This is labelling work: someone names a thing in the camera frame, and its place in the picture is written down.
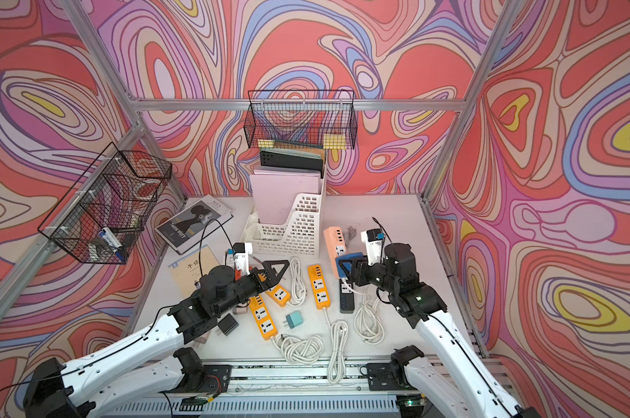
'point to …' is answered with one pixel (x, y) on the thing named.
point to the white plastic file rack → (304, 233)
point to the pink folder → (275, 191)
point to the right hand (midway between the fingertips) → (348, 267)
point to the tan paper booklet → (189, 271)
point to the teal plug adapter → (294, 319)
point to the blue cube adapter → (341, 271)
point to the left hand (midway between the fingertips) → (285, 269)
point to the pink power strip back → (336, 246)
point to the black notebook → (292, 158)
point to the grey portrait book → (184, 230)
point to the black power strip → (346, 298)
